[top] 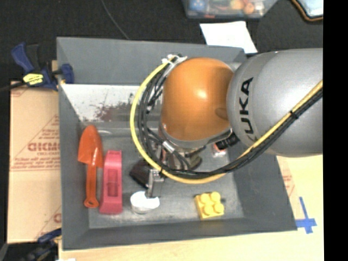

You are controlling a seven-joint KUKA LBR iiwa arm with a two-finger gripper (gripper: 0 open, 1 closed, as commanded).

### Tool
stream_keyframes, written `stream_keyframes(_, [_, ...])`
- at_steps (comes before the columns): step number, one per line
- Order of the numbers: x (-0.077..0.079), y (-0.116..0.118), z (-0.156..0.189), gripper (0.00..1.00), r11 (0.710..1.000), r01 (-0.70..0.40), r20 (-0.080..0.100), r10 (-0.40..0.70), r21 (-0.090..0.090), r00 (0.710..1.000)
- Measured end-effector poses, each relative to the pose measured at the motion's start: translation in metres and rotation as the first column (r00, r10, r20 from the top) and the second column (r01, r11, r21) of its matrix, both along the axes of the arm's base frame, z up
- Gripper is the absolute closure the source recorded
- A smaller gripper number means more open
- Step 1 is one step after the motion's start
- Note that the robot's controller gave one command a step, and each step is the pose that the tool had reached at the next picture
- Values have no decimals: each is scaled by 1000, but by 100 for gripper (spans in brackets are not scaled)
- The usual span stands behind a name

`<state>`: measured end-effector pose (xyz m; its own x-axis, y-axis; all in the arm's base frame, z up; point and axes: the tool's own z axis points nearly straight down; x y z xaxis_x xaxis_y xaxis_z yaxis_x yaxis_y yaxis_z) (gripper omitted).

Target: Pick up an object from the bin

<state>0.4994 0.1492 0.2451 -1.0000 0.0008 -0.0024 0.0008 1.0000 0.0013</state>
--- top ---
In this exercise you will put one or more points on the yellow toy brick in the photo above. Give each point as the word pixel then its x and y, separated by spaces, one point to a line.
pixel 210 205

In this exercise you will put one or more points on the brown cardboard board red print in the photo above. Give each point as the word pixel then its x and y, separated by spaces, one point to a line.
pixel 30 135

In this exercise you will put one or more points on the orange toy shovel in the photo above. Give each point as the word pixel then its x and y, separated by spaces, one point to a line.
pixel 91 151

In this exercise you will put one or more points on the grey metal bin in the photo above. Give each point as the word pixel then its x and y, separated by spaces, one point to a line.
pixel 174 208

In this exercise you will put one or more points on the dark brown block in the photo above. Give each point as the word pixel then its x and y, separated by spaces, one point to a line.
pixel 139 173

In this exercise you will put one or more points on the white round cup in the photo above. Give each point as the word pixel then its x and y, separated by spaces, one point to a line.
pixel 141 204

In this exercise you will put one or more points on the pink tape dispenser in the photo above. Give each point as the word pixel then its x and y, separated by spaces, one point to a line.
pixel 112 183

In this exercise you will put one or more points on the black cylinder on white bracket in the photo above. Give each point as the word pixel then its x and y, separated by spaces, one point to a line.
pixel 229 141

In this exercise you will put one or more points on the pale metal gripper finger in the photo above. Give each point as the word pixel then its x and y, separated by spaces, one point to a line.
pixel 155 185

